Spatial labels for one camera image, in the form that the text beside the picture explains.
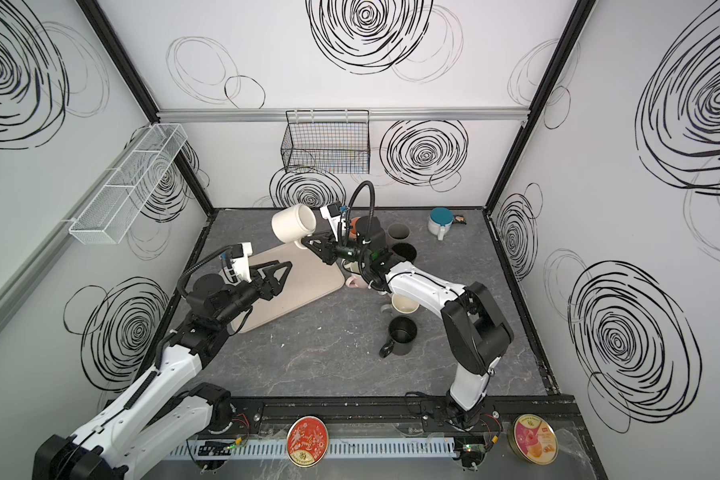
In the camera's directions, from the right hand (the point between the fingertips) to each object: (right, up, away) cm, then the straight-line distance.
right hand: (299, 241), depth 74 cm
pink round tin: (+55, -46, -6) cm, 72 cm away
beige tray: (-2, -14, +24) cm, 27 cm away
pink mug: (+14, -13, +17) cm, 25 cm away
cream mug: (-1, +4, -3) cm, 5 cm away
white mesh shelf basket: (-46, +7, -2) cm, 47 cm away
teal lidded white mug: (+44, +7, +34) cm, 56 cm away
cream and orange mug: (+14, +3, -5) cm, 15 cm away
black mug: (+27, -26, +10) cm, 39 cm away
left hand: (-3, -6, -1) cm, 7 cm away
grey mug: (+27, -19, +14) cm, 36 cm away
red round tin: (+3, -46, -6) cm, 47 cm away
